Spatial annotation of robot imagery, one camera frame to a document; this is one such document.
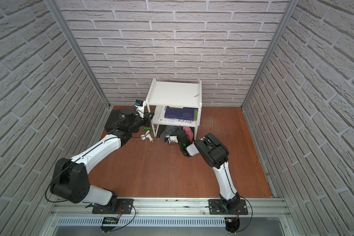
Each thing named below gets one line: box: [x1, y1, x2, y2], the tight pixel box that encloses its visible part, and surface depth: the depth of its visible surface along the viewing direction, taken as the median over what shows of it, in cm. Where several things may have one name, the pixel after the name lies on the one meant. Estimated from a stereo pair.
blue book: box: [164, 105, 196, 121], surface depth 90 cm
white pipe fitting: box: [140, 129, 155, 144], surface depth 100 cm
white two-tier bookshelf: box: [145, 78, 203, 141], surface depth 84 cm
